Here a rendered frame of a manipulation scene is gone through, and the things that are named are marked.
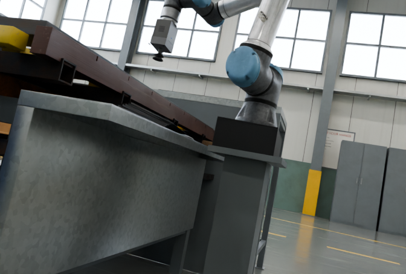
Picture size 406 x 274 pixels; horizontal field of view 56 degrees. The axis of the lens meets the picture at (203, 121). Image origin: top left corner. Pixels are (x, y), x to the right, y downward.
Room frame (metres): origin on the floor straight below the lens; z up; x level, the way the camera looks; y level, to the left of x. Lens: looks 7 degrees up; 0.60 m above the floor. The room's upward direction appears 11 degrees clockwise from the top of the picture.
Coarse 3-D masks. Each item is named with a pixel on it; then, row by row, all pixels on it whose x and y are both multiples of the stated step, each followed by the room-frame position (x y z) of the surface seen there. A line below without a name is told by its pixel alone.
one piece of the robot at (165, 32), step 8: (160, 24) 1.42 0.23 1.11; (168, 24) 1.41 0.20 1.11; (176, 24) 1.45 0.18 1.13; (160, 32) 1.42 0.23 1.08; (168, 32) 1.41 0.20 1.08; (176, 32) 1.48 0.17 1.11; (152, 40) 1.42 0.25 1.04; (160, 40) 1.41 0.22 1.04; (168, 40) 1.42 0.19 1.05; (160, 48) 1.44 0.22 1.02; (168, 48) 1.44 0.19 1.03
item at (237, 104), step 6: (156, 90) 2.46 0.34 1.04; (162, 90) 2.45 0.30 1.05; (168, 96) 2.44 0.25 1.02; (174, 96) 2.42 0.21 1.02; (180, 96) 2.41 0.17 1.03; (186, 96) 2.40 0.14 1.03; (192, 96) 2.39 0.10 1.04; (198, 96) 2.38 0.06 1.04; (204, 96) 2.37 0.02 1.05; (204, 102) 2.36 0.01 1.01; (210, 102) 2.35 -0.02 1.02; (216, 102) 2.34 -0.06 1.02; (222, 102) 2.33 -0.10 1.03; (228, 102) 2.32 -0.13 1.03; (234, 102) 2.31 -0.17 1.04; (240, 102) 2.30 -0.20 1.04; (282, 108) 2.26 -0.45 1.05; (282, 114) 2.32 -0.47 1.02
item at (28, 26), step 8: (0, 16) 0.85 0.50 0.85; (0, 24) 0.85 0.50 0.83; (8, 24) 0.84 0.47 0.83; (16, 24) 0.84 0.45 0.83; (24, 24) 0.83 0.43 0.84; (32, 24) 0.82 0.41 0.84; (40, 24) 0.82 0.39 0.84; (48, 24) 0.82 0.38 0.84; (24, 32) 0.83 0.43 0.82; (32, 32) 0.82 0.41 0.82; (64, 32) 0.87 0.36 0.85; (32, 40) 0.88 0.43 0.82; (0, 48) 1.14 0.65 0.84; (88, 48) 0.97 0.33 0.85; (112, 64) 1.10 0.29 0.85
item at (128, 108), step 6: (126, 108) 0.89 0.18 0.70; (132, 108) 0.91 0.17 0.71; (138, 108) 0.94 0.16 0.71; (138, 114) 0.95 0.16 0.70; (144, 114) 0.98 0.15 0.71; (150, 114) 1.01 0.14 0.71; (150, 120) 1.02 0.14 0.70; (156, 120) 1.06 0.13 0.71; (162, 120) 1.09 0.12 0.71; (168, 120) 1.13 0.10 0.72
